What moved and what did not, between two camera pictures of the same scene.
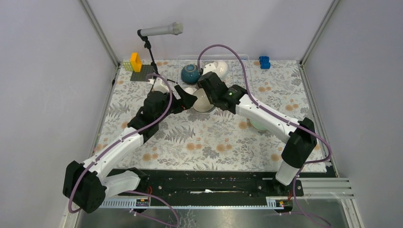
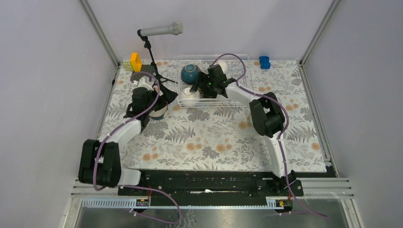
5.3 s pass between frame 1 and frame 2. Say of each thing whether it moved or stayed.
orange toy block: stayed
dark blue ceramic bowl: stayed
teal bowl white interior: moved
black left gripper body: moved
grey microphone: stayed
